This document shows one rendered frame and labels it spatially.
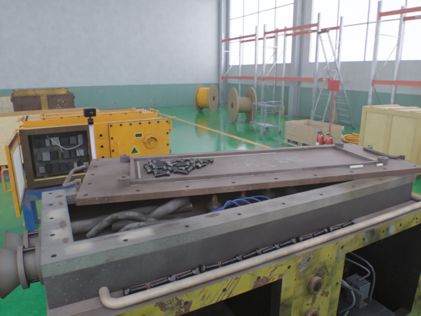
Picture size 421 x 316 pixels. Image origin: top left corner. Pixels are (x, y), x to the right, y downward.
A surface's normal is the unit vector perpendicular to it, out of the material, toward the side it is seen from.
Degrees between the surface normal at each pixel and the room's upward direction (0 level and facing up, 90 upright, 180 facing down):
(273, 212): 90
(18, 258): 34
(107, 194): 0
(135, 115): 90
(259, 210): 0
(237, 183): 0
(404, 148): 90
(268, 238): 90
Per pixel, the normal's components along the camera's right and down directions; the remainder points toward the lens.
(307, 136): -0.89, 0.12
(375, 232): 0.46, 0.23
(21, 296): 0.00, -0.97
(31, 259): 0.30, -0.58
